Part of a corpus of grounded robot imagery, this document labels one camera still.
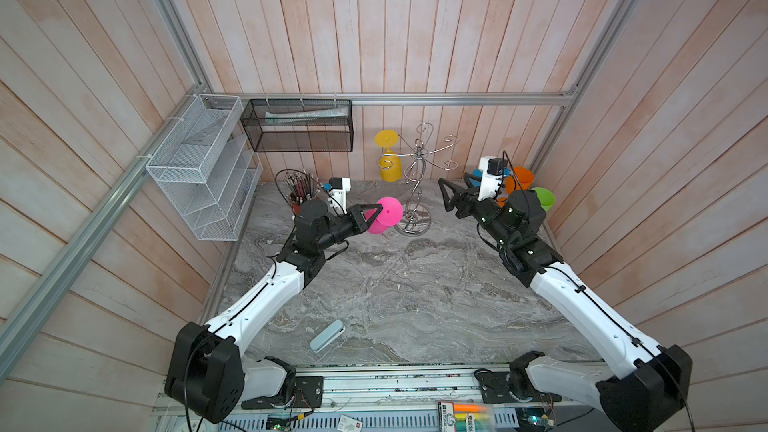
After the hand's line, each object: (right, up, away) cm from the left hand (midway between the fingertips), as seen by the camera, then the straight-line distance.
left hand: (384, 213), depth 72 cm
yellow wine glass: (+3, +15, +24) cm, 28 cm away
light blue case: (-15, -33, +7) cm, 37 cm away
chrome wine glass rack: (+12, -3, +35) cm, 37 cm away
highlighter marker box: (+19, -48, -4) cm, 52 cm away
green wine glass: (+52, +5, +21) cm, 57 cm away
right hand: (+16, +8, -3) cm, 18 cm away
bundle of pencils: (-27, +8, +27) cm, 39 cm away
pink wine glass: (+2, 0, +1) cm, 2 cm away
